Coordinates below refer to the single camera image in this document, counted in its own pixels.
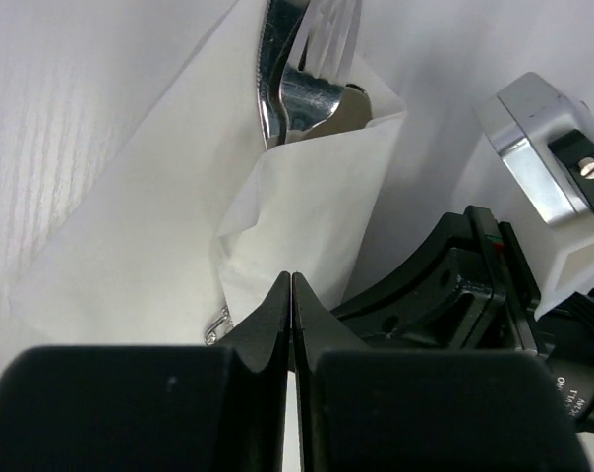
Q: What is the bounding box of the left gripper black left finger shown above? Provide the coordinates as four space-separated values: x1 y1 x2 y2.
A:
0 273 290 471

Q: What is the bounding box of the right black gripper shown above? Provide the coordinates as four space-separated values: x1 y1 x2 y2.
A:
331 206 594 434

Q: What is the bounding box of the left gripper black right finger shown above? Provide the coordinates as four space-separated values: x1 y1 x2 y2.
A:
291 273 590 471

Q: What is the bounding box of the white paper napkin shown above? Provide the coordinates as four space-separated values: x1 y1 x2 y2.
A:
9 1 405 344

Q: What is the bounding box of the silver fork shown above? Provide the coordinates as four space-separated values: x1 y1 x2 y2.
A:
278 0 363 145

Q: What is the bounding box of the silver knife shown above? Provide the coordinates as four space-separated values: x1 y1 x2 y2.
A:
256 0 309 150

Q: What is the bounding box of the silver spoon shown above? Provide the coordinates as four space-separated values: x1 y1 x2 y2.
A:
305 84 373 140

